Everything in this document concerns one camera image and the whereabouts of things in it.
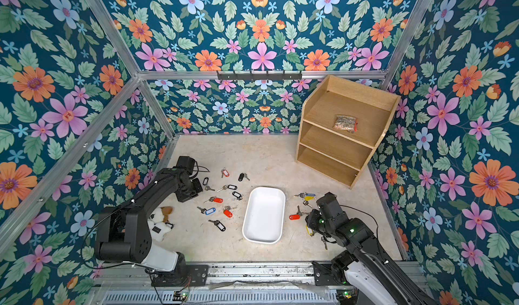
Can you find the clear bag of small items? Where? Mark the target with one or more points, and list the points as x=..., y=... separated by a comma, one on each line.
x=346, y=123

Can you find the plush dog toy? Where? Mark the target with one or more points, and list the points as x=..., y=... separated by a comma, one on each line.
x=159, y=224

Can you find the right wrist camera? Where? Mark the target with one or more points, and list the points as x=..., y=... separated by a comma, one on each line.
x=331, y=210

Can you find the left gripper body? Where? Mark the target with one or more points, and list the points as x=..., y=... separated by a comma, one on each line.
x=192, y=190

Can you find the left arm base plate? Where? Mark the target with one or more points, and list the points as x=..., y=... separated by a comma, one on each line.
x=180, y=276

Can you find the black wall hook rail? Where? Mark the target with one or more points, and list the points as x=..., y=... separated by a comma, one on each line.
x=251, y=76

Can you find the yellow frame tag key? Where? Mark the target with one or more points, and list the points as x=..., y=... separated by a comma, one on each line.
x=310, y=232

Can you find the wooden shelf unit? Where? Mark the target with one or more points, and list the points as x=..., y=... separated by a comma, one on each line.
x=340, y=155

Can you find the red tag key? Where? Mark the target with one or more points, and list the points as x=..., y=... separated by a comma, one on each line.
x=215, y=200

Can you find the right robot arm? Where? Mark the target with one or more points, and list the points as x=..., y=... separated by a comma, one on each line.
x=364, y=264

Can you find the blue white label tag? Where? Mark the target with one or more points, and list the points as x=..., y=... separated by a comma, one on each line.
x=305, y=195

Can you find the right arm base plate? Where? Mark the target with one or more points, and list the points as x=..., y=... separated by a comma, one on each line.
x=329, y=274

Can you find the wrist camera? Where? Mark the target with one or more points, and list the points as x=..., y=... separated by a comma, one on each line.
x=331, y=210
x=187, y=163

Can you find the red white label tag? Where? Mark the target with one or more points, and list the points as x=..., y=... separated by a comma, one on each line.
x=225, y=173

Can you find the aluminium front rail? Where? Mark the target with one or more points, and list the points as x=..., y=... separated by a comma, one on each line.
x=219, y=272

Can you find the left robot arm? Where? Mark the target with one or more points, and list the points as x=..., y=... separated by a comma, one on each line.
x=123, y=231

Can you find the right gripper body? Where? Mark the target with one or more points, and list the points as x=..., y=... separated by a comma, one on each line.
x=313, y=224

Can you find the white plastic storage box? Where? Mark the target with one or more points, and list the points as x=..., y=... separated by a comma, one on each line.
x=264, y=216

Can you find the black frame tag key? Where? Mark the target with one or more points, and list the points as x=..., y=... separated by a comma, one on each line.
x=219, y=225

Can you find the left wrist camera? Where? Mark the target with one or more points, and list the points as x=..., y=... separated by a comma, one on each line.
x=187, y=163

